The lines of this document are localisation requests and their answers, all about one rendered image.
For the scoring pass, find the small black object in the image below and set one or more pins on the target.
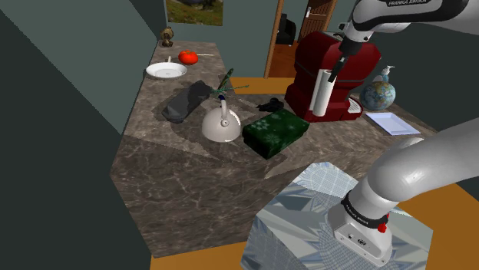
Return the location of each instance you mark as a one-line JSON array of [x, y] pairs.
[[270, 106]]

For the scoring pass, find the brown wooden door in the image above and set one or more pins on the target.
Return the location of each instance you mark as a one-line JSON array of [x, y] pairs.
[[318, 17]]

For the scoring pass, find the white rectangular tray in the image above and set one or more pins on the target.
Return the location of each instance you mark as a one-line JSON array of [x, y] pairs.
[[393, 124]]

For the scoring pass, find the red tomato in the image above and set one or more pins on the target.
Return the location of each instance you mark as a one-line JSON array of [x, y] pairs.
[[188, 57]]

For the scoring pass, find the landscape wall picture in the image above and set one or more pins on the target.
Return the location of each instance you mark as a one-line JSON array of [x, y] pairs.
[[194, 11]]

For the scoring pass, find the dark grey folded cloth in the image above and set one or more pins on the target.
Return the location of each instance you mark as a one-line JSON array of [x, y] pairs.
[[185, 103]]

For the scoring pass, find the blue green globe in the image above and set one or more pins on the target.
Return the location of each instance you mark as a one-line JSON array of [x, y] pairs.
[[378, 96]]

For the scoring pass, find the white paper towel roll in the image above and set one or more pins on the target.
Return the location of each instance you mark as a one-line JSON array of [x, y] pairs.
[[322, 93]]

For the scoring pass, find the white kettle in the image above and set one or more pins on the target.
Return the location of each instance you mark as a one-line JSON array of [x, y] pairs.
[[221, 129]]

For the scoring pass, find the green patterned pen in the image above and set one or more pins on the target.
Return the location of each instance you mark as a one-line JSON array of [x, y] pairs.
[[226, 79]]

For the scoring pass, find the white plate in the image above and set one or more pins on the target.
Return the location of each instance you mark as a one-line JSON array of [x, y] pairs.
[[165, 70]]

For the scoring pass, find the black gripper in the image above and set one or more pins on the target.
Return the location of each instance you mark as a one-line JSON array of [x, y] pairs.
[[351, 46]]

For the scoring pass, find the dark green patterned box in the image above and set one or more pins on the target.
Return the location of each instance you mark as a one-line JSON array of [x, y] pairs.
[[275, 132]]

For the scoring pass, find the red coffee machine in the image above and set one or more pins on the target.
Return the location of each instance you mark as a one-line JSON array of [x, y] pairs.
[[314, 56]]

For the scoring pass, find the thin green stick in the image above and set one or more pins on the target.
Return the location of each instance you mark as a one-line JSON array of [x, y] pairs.
[[236, 88]]

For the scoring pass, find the thin white stick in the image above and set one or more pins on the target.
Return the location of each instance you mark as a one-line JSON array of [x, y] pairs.
[[206, 55]]

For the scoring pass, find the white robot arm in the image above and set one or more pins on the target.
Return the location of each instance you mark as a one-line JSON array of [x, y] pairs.
[[411, 172]]

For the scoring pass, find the pale blue soap dispenser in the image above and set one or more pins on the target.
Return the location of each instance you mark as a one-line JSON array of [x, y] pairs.
[[385, 74]]

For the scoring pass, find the brown figure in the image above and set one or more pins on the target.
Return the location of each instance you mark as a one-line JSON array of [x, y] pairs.
[[167, 36]]

